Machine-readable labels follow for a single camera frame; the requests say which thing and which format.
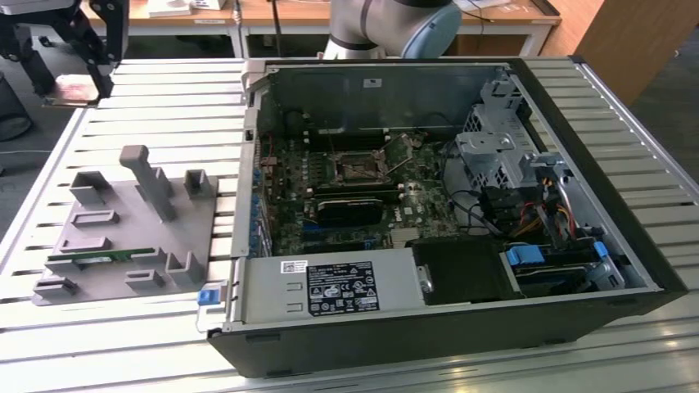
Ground metal socket cover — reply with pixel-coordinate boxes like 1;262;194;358
376;131;425;165

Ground black internal cable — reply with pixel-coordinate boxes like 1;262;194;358
444;190;502;237

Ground green RAM stick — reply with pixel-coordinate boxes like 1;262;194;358
46;246;157;265

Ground black open PC case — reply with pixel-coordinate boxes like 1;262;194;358
206;56;689;380

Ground yellow wire bundle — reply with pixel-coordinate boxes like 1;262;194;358
514;215;545;239

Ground silver square CPU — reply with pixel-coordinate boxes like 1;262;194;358
41;73;105;108

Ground grey case release handle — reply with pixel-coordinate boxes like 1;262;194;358
238;59;274;108

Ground CPU socket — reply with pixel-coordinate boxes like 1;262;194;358
329;151;392;185

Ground grey plastic parts rack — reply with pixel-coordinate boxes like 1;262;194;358
31;145;222;308

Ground white papers on desk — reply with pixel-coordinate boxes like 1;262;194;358
454;0;534;13

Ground black graphics card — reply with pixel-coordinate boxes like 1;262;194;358
313;198;386;228

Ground green motherboard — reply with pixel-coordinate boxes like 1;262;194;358
253;130;476;257

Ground metal disk bay cage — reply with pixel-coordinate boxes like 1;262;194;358
454;77;562;193

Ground silver chipset heat sink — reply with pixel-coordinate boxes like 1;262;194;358
389;228;421;246

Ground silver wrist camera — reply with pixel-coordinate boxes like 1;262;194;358
0;0;73;16

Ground thin metal locking lever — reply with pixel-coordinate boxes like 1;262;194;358
388;152;412;175

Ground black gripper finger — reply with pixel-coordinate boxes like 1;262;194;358
0;22;57;98
69;0;130;100

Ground blue disk carrier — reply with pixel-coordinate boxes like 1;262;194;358
504;243;546;269

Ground silver power supply unit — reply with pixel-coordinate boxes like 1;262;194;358
238;255;432;324

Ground wooden cabinet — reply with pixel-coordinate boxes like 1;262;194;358
572;0;699;106

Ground black installed RAM stick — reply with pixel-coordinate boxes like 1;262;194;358
313;184;398;194

